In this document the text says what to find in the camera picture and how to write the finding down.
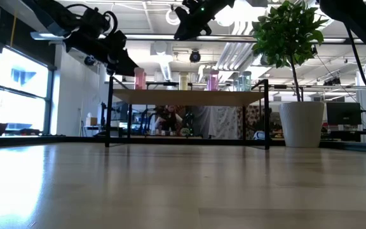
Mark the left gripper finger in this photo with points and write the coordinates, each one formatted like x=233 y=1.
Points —
x=127 y=65
x=111 y=66

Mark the pink medicine bottle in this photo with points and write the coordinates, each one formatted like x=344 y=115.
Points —
x=213 y=81

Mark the yellow medicine bottle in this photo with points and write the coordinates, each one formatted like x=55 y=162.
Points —
x=183 y=82

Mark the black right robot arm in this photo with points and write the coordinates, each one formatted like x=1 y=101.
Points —
x=361 y=19

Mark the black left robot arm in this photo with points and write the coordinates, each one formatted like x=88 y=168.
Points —
x=48 y=16

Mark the wooden shelf black metal legs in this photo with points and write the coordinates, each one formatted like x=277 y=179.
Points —
x=186 y=98

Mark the round black ceiling speaker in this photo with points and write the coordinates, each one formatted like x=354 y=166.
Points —
x=89 y=61
x=195 y=56

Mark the long ceiling light strip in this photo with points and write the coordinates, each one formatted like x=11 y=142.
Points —
x=157 y=37

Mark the cardboard box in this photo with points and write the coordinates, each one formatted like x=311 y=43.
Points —
x=91 y=121

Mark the person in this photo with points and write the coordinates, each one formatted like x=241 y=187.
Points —
x=168 y=119
x=273 y=124

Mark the green leafy plant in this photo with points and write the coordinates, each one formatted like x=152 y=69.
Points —
x=284 y=35

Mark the white cloth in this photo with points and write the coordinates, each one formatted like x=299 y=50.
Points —
x=214 y=122

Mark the patterned brown cloth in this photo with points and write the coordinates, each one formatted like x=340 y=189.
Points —
x=253 y=119

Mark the white plant pot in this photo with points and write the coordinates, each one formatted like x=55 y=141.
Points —
x=301 y=127

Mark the black computer monitor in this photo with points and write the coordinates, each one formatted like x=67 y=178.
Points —
x=343 y=113

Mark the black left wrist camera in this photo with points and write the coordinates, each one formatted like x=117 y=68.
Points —
x=94 y=20

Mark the white ventilation duct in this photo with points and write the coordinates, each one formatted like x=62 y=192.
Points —
x=162 y=52

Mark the black aluminium table frame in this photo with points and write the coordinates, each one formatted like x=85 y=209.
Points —
x=81 y=139

